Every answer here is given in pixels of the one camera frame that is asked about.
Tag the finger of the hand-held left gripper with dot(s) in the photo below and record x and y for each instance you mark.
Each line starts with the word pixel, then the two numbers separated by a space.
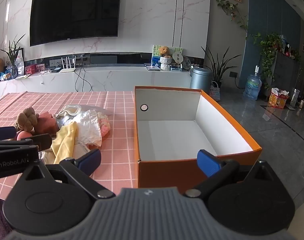
pixel 43 142
pixel 4 133

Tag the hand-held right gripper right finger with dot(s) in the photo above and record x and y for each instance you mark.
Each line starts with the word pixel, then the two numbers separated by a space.
pixel 208 162

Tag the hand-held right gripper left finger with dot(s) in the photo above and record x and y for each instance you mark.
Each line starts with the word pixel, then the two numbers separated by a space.
pixel 90 158

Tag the peach pink soft ball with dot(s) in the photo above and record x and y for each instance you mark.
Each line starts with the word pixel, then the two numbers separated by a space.
pixel 24 135

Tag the yellow cloth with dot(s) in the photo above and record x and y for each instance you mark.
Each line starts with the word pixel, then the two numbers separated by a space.
pixel 64 140

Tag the brown plush toy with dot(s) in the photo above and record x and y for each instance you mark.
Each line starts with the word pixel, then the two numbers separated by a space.
pixel 26 120

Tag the white ruffled cloth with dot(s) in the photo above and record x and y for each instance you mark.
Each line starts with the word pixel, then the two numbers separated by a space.
pixel 88 127

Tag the white orange-rimmed box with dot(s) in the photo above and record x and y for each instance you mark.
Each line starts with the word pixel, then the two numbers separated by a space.
pixel 167 172

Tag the pink checkered tablecloth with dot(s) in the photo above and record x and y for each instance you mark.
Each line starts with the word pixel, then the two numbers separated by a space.
pixel 119 142

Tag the pink knitted item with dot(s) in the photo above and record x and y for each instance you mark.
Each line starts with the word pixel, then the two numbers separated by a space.
pixel 105 128

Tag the cream-edged white cloth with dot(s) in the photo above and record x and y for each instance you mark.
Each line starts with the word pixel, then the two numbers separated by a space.
pixel 72 110

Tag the red box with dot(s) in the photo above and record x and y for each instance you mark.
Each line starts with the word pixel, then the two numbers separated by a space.
pixel 30 69
pixel 40 67

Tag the woven handbag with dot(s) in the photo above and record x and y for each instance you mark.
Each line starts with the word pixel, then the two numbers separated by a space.
pixel 215 92

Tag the small black box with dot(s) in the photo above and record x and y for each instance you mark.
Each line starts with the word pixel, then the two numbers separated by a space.
pixel 55 70

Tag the white router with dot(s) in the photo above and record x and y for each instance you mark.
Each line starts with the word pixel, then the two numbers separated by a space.
pixel 68 68

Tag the plant in blue vase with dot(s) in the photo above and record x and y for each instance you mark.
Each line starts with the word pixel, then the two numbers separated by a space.
pixel 13 55

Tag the grey-blue trash bin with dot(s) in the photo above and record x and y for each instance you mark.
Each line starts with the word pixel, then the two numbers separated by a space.
pixel 200 80

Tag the white marble TV console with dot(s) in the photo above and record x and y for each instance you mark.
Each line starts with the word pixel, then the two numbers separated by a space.
pixel 117 78

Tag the blue water jug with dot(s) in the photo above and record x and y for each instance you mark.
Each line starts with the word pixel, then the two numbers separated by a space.
pixel 252 85

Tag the orange snack bags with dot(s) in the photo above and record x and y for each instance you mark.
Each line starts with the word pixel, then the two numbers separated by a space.
pixel 278 98

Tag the long-leaf potted plant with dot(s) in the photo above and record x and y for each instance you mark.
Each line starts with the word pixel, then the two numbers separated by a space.
pixel 218 67

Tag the glass plate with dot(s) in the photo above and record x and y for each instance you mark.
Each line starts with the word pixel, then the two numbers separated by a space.
pixel 187 62

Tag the white knitted pot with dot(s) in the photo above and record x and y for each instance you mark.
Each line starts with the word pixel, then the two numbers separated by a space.
pixel 165 63

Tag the round paper fan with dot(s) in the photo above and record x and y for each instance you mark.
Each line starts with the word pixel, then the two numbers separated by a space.
pixel 178 57

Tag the grey laptop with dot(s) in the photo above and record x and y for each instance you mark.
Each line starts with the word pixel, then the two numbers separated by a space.
pixel 152 68

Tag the dark grey cabinet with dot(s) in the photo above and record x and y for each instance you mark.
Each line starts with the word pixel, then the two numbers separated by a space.
pixel 287 75

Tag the items on tv console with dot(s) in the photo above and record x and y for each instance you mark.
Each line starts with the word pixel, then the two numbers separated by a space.
pixel 155 55

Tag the small teddy bear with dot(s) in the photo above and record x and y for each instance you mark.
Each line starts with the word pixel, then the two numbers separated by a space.
pixel 164 50

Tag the trailing green plant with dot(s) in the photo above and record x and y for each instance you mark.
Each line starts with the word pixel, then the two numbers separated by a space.
pixel 267 52

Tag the hanging ivy plant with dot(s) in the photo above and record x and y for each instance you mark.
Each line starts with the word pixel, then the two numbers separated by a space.
pixel 235 15

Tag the wall socket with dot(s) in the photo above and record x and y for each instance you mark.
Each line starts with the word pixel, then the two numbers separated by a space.
pixel 233 74

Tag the black wall television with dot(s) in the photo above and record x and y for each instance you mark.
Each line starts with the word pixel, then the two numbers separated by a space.
pixel 74 12

